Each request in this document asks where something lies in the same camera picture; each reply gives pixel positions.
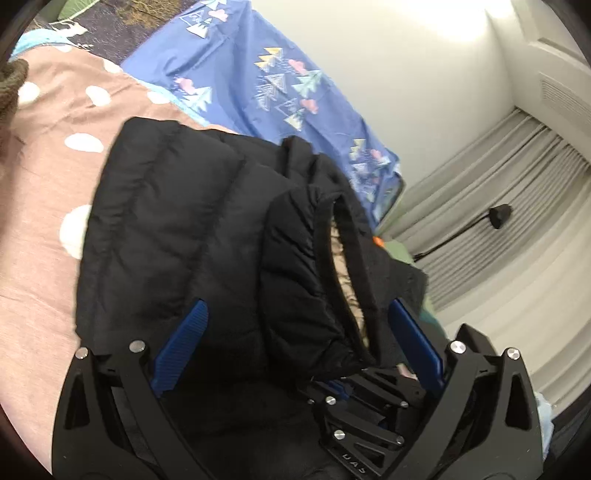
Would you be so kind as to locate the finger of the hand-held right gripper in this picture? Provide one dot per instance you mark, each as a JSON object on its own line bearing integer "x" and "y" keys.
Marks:
{"x": 351, "y": 438}
{"x": 392, "y": 385}

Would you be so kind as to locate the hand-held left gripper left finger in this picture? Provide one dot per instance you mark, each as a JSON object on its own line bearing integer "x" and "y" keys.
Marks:
{"x": 181, "y": 353}

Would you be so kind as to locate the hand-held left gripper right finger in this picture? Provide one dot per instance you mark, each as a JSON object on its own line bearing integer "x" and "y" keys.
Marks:
{"x": 415, "y": 344}

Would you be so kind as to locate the black puffer jacket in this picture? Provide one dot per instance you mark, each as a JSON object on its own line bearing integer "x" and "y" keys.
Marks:
{"x": 194, "y": 221}

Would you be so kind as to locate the green folded garment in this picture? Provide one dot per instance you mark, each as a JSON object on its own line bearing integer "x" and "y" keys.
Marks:
{"x": 406, "y": 258}

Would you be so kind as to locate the orange puffer jacket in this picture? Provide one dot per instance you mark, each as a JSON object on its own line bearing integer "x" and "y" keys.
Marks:
{"x": 377, "y": 241}

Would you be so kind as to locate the light blue cloth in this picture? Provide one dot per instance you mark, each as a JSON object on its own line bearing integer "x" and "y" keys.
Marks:
{"x": 545, "y": 415}

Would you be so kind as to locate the pink dotted bed sheet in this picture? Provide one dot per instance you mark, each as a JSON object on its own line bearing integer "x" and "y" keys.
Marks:
{"x": 46, "y": 194}

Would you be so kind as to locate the blue tree-print quilt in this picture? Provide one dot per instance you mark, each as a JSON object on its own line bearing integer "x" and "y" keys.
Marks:
{"x": 258, "y": 69}

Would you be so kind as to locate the white door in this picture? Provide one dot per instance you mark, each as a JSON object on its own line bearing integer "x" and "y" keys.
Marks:
{"x": 554, "y": 60}

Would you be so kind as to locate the brown knit cloth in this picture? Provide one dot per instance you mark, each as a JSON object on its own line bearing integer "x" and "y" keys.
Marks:
{"x": 10, "y": 85}

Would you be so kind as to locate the dark deer-print blanket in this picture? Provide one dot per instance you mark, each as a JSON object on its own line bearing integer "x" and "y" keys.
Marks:
{"x": 106, "y": 23}

